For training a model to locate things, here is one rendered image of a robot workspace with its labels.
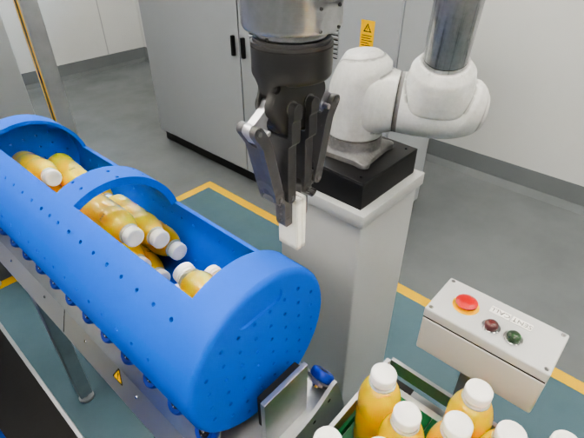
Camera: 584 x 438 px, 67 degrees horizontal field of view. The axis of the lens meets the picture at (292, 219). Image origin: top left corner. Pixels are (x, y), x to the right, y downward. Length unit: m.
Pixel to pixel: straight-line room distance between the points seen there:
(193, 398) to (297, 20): 0.48
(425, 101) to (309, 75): 0.74
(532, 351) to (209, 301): 0.49
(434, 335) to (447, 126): 0.54
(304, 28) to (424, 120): 0.80
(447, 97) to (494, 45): 2.28
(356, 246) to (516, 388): 0.58
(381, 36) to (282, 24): 1.85
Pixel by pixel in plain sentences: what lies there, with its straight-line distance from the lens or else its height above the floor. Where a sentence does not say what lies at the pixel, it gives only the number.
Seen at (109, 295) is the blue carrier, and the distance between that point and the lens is 0.75.
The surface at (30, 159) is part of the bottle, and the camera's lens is 1.23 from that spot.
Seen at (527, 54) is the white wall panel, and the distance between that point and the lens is 3.32.
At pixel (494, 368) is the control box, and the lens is 0.81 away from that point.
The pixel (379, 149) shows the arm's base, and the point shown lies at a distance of 1.26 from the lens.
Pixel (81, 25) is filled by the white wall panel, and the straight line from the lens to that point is 6.03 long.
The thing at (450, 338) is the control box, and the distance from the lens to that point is 0.81.
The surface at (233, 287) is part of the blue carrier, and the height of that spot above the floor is 1.23.
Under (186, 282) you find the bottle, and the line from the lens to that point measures 0.74.
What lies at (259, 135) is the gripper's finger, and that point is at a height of 1.49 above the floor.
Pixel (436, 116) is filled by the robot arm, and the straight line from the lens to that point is 1.14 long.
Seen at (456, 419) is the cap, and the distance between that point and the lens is 0.70.
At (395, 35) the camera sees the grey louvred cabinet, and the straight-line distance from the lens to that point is 2.19.
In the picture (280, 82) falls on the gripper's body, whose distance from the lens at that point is 0.40.
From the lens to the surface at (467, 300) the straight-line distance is 0.81.
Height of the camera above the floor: 1.65
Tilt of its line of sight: 35 degrees down
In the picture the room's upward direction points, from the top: straight up
